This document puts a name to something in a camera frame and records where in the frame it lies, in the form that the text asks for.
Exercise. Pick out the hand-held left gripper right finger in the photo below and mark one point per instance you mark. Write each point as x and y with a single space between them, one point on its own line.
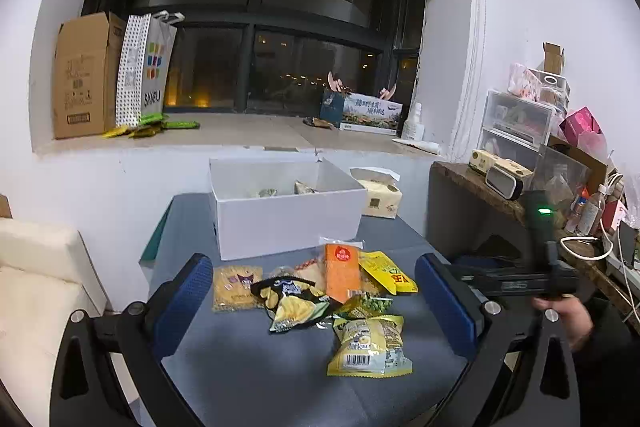
445 302

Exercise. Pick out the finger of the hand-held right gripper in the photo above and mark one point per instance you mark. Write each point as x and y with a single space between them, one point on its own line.
500 283

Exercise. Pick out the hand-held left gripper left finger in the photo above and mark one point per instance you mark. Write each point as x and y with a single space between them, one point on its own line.
187 302

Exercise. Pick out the yellow noodle snack packet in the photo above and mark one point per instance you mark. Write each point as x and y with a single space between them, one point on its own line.
235 289

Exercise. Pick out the yellow red label snack packet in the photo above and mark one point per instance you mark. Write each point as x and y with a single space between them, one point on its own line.
385 269

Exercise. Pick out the small green snack packet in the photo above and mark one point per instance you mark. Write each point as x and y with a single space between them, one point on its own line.
365 306

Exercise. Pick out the yellow green barcode snack packet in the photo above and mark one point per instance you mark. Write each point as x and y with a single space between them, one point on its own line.
370 342

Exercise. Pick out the orange snack packet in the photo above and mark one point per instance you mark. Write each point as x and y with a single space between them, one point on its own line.
342 274

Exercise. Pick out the white cardboard box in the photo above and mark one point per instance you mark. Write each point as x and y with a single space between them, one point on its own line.
280 222

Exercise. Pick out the small silver snack packet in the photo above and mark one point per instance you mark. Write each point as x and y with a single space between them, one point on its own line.
267 193

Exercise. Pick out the person's right forearm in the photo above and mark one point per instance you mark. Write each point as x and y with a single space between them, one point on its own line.
615 367

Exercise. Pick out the person's right hand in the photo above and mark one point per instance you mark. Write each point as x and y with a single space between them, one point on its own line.
565 319

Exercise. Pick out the clear plastic container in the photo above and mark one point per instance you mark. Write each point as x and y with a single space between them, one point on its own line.
560 177

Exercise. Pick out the clear plastic bottle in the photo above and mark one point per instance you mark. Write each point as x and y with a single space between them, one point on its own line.
592 212

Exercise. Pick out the grey white speaker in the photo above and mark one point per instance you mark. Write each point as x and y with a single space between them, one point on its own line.
502 184

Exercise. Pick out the teal board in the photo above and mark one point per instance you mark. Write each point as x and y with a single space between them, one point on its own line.
155 242

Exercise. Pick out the pale yellow box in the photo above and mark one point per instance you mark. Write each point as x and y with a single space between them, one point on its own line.
487 159

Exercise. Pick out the wooden side table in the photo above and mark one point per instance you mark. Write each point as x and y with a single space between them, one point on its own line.
460 187

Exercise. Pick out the clear drawer organizer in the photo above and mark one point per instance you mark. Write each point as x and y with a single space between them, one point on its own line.
515 122

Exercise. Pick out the pink box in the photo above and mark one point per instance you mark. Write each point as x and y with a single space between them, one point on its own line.
582 124

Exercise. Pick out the cream tissue pack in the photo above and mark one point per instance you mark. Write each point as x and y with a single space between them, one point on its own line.
382 199

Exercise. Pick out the white box with round window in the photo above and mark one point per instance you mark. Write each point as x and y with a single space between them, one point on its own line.
550 84

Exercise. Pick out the white tube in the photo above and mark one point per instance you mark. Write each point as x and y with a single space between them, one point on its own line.
420 147

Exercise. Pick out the pink floral pack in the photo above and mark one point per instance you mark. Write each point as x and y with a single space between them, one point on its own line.
522 82

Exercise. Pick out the cream sofa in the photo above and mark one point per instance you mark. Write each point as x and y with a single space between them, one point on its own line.
35 287

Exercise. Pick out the white plastic bottle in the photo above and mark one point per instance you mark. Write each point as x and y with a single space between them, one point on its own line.
414 124

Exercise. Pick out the small open cardboard box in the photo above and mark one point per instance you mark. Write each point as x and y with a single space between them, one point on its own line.
552 59

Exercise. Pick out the pile of green yellow sachets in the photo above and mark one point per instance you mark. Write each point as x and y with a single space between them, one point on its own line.
145 129

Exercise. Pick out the printed landscape tissue box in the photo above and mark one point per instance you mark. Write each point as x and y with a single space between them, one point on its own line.
370 114

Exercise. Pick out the brown cardboard piece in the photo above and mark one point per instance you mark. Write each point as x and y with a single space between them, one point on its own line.
5 206

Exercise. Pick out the dark snack packet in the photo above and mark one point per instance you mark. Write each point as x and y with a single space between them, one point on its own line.
320 123

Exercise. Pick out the white shopping bag coloured squares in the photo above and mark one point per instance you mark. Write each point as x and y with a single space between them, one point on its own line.
155 72

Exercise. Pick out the brown cardboard box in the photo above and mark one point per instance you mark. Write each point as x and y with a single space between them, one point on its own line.
80 77

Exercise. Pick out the dark framed window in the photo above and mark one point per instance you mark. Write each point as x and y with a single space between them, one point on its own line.
260 7

